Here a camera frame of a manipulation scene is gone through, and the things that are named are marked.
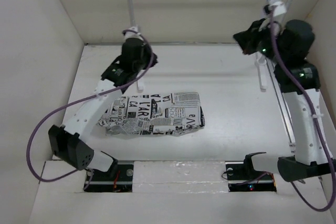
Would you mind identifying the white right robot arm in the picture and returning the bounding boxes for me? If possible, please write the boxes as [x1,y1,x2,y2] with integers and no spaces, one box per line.
[233,18,335,183]

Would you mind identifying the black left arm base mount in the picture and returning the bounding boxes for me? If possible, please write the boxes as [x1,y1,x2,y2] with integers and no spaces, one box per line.
[83,161,134,193]

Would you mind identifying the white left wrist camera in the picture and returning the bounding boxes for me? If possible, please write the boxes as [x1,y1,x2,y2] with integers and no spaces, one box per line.
[122,25,141,40]

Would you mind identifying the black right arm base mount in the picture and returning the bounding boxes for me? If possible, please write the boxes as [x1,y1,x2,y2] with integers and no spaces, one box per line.
[221,152,277,193]

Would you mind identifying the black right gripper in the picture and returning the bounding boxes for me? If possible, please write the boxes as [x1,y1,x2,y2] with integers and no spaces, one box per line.
[233,17,288,65]

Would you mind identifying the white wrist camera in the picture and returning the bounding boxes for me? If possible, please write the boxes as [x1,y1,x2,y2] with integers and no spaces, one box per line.
[122,25,141,40]
[263,0,287,17]

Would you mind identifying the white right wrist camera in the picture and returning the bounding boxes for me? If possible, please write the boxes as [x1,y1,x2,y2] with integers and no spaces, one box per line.
[263,0,287,17]

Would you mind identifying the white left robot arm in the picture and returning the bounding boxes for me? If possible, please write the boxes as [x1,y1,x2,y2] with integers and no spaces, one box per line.
[48,37,156,180]

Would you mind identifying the newspaper print trousers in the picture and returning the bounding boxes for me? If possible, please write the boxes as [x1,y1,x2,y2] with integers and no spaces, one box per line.
[97,92,205,136]

